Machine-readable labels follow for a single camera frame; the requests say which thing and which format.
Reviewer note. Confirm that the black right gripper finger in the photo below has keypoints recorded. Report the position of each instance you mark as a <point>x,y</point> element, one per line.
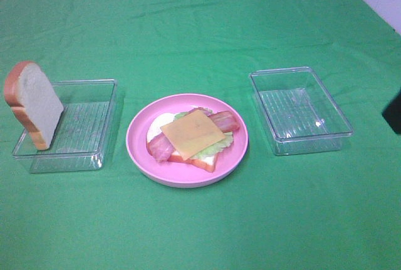
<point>392,113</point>

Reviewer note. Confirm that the bacon strip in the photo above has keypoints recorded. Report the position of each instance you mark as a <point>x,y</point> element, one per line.
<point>161,148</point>
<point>225,121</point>

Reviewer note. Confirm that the green lettuce leaf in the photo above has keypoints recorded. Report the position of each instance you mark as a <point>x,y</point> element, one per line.
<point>217,147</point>

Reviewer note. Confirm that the white bread slice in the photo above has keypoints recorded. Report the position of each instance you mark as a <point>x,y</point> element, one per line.
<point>207,163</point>

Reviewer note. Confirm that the yellow cheese slice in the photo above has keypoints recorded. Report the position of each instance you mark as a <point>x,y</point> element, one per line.
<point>192,133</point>

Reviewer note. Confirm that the clear right ingredient tray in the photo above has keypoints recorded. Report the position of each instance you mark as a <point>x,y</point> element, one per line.
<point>298,112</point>

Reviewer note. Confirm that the pink round plate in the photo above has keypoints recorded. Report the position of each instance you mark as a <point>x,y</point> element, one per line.
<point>180,174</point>

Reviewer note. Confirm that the green tablecloth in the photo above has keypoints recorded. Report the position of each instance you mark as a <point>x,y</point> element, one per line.
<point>332,210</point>

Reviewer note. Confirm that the clear left bread tray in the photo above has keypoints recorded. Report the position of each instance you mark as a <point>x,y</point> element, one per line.
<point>81,139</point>

